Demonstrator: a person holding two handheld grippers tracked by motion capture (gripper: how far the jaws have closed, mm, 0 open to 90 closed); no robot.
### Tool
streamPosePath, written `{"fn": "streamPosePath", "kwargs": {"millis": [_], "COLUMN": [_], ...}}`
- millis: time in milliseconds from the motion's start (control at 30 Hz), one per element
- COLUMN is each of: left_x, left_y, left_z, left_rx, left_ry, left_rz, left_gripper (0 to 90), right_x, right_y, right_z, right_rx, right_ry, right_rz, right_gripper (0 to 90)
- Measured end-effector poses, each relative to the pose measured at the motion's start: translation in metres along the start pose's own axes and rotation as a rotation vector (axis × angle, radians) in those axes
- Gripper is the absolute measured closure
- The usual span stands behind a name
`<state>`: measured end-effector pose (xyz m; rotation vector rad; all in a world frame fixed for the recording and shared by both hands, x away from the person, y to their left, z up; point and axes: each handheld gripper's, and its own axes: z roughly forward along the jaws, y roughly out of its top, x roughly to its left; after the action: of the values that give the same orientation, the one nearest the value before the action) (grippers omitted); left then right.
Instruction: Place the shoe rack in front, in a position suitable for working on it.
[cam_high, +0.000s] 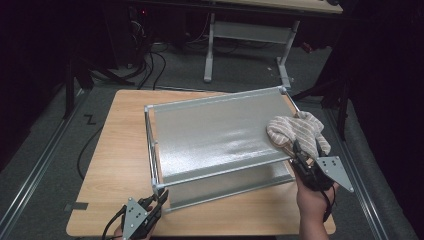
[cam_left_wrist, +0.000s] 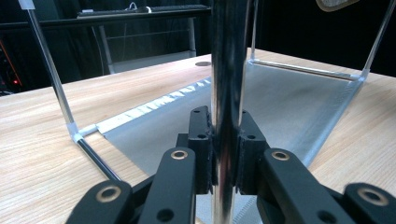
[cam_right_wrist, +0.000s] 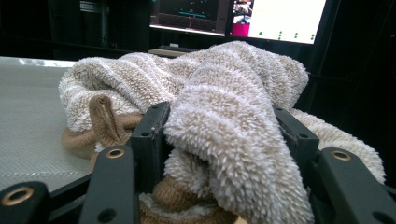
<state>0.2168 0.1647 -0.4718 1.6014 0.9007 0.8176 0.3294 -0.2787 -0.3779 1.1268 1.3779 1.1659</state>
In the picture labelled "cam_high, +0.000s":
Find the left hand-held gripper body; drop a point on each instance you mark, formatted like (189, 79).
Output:
(135, 216)

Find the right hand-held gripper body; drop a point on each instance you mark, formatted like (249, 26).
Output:
(333, 170)

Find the beige striped towel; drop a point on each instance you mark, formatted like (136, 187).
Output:
(300, 130)

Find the grey two-tier shelf rack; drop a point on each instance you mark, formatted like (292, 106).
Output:
(216, 133)

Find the person's left hand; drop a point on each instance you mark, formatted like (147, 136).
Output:
(117, 235)

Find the black metal stand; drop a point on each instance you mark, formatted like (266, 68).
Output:
(69, 90)
(343, 110)

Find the grey tape piece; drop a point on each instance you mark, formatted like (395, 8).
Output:
(76, 206)

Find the small red object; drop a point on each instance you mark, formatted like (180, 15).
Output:
(307, 47)

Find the wooden desk with white legs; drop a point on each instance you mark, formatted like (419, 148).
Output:
(250, 31)

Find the dark computer tower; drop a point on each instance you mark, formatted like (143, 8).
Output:
(138, 33)

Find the metal floor rail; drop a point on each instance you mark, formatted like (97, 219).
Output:
(366, 203)
(36, 170)

